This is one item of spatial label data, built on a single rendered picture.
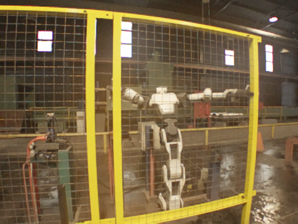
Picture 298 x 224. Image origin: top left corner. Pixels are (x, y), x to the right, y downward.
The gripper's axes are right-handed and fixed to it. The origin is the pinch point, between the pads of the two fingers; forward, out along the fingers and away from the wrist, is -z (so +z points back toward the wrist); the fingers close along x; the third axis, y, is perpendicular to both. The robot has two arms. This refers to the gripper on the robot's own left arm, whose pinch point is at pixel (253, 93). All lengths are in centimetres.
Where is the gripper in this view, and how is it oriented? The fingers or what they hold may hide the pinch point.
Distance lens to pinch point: 158.5
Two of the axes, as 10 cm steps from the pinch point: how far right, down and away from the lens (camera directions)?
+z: -2.5, -0.4, 9.7
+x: -9.7, 0.1, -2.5
